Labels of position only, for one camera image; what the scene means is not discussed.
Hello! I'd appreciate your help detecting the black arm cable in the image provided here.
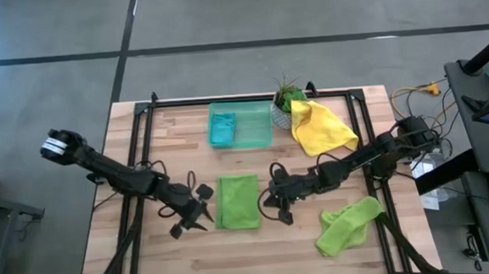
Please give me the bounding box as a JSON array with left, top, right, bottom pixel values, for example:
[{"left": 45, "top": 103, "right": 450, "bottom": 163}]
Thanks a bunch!
[
  {"left": 134, "top": 156, "right": 200, "bottom": 221},
  {"left": 252, "top": 149, "right": 348, "bottom": 223}
]

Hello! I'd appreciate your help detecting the white power supply box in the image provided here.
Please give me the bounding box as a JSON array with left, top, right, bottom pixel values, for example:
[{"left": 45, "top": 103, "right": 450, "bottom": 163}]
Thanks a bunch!
[{"left": 408, "top": 152, "right": 448, "bottom": 213}]

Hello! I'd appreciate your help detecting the black aluminium table frame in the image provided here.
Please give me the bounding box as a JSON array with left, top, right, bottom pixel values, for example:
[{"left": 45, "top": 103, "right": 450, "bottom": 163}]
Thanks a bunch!
[{"left": 67, "top": 73, "right": 446, "bottom": 274}]

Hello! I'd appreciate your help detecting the potted plant white geometric pot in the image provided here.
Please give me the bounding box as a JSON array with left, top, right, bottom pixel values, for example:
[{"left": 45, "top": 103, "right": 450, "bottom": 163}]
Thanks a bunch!
[{"left": 267, "top": 70, "right": 311, "bottom": 132}]

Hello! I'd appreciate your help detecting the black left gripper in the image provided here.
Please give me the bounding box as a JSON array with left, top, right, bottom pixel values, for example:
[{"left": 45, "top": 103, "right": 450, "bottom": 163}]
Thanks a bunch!
[{"left": 165, "top": 182, "right": 218, "bottom": 241}]

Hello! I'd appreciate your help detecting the yellow power cable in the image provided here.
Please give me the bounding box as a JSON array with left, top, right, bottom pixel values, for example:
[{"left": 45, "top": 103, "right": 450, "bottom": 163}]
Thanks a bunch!
[{"left": 388, "top": 79, "right": 461, "bottom": 154}]

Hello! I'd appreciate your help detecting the grey metal cart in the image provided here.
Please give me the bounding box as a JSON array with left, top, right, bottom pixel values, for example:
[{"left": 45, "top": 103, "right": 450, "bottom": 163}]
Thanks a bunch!
[{"left": 0, "top": 186, "right": 50, "bottom": 274}]

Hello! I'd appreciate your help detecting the translucent green plastic bin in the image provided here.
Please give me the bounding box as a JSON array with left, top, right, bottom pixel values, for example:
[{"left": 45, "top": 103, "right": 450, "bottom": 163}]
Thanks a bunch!
[{"left": 204, "top": 98, "right": 276, "bottom": 153}]

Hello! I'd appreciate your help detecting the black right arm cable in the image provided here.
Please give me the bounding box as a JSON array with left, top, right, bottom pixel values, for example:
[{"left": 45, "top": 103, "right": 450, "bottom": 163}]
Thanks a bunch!
[{"left": 252, "top": 149, "right": 348, "bottom": 223}]

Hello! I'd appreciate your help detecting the green microfiber towel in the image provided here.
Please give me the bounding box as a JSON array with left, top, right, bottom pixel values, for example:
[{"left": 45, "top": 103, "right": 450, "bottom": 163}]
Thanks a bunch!
[{"left": 212, "top": 173, "right": 263, "bottom": 232}]

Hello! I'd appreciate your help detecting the grey office desk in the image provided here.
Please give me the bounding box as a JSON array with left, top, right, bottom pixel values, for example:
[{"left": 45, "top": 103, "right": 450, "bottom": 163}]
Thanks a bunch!
[{"left": 407, "top": 56, "right": 489, "bottom": 274}]

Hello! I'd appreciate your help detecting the yellow microfiber towel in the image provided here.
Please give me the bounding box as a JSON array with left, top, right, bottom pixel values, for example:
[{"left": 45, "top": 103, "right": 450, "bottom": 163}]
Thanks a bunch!
[{"left": 288, "top": 95, "right": 361, "bottom": 159}]

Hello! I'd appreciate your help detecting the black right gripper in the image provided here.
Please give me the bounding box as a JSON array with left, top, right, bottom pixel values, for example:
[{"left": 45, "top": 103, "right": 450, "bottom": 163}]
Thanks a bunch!
[{"left": 260, "top": 167, "right": 323, "bottom": 227}]

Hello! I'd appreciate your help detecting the teal microfiber towel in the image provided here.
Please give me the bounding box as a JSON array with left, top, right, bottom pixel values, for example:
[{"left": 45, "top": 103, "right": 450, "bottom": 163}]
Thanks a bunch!
[{"left": 207, "top": 111, "right": 239, "bottom": 149}]

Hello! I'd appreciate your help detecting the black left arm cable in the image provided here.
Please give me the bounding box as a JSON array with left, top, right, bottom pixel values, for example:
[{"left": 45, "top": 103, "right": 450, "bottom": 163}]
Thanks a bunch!
[{"left": 134, "top": 156, "right": 200, "bottom": 221}]

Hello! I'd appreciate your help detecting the lime green crumpled towel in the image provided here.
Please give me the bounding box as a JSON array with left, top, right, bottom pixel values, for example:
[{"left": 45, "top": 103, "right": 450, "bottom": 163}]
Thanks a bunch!
[{"left": 312, "top": 194, "right": 389, "bottom": 260}]

